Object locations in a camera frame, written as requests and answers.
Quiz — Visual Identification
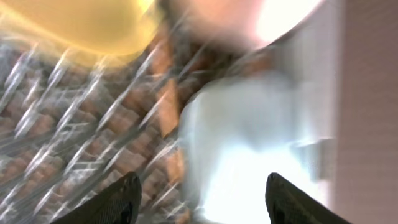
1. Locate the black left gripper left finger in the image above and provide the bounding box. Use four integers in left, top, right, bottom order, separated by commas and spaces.
52, 172, 142, 224

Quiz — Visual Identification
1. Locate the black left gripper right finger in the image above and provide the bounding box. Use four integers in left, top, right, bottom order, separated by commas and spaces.
265, 172, 349, 224

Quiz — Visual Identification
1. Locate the light blue bowl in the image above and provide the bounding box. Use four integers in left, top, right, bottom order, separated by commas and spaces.
178, 72, 328, 223

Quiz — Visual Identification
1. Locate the grey plastic dish rack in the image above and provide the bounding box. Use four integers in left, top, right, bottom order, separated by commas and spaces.
0, 18, 340, 224

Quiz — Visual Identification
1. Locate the yellow round plate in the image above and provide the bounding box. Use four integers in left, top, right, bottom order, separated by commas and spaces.
1, 0, 162, 67

